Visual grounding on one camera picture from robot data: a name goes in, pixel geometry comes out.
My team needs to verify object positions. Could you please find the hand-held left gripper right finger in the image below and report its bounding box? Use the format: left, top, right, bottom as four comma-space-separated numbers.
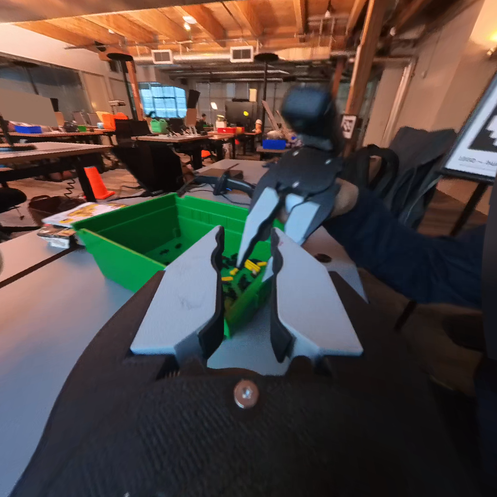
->
270, 228, 364, 364

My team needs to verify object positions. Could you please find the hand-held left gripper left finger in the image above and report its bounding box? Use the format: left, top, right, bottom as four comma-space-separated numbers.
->
129, 226, 226, 362

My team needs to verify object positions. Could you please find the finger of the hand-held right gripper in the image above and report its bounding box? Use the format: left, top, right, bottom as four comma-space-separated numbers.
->
284, 193, 322, 246
236, 186, 281, 269

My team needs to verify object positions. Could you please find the green plastic bin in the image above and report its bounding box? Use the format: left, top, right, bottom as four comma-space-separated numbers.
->
72, 193, 286, 338

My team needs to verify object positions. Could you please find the person's right forearm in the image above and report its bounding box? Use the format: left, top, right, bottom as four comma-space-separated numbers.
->
324, 186, 486, 311

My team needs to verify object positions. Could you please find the lego instruction booklet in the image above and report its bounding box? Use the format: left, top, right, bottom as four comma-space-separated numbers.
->
42, 202, 127, 228

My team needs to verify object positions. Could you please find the person's right hand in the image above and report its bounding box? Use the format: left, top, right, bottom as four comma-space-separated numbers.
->
331, 178, 360, 219

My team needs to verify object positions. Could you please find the black barcode scanner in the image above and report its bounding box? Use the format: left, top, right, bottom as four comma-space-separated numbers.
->
213, 173, 257, 196

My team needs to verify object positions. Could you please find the black backpack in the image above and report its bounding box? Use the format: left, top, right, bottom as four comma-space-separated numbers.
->
343, 144, 400, 195

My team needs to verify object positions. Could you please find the large black monitor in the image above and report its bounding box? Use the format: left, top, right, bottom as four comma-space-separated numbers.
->
225, 100, 257, 124

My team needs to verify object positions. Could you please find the dark jacket on chair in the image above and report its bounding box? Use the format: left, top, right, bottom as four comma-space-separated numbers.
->
388, 126, 459, 230

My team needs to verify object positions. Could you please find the wooden desk with black legs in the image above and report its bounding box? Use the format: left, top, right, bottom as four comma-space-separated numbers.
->
132, 133, 233, 171

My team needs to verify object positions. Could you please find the black floor lamp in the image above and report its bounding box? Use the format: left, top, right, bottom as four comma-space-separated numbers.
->
254, 53, 279, 121
107, 52, 140, 121

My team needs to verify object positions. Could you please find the orange traffic cone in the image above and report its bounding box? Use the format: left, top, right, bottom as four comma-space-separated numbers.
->
83, 166, 116, 200

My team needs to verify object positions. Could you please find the gridded window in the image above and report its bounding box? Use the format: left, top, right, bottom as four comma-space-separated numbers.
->
138, 83, 188, 118

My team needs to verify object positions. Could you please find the black bag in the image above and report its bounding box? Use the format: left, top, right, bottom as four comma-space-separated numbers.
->
29, 195, 84, 216

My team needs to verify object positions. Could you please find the black framed poster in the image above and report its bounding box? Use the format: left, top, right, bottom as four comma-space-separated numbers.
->
443, 74, 497, 183

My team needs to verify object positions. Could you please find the orange bin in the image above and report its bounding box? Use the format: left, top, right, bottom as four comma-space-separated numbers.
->
96, 112, 129, 130

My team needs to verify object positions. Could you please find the black office chair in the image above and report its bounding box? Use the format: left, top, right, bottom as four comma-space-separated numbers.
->
0, 187, 28, 233

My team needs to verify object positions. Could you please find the grey top desk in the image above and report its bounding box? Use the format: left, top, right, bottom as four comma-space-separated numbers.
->
0, 142, 113, 202

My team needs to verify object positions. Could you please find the long wooden desk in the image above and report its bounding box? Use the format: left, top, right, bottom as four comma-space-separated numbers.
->
6, 130, 117, 146

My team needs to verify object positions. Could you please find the wooden post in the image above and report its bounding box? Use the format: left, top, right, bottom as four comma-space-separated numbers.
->
343, 0, 389, 156

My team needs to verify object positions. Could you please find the silver ceiling duct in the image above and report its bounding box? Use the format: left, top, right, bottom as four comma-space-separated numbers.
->
171, 45, 350, 74

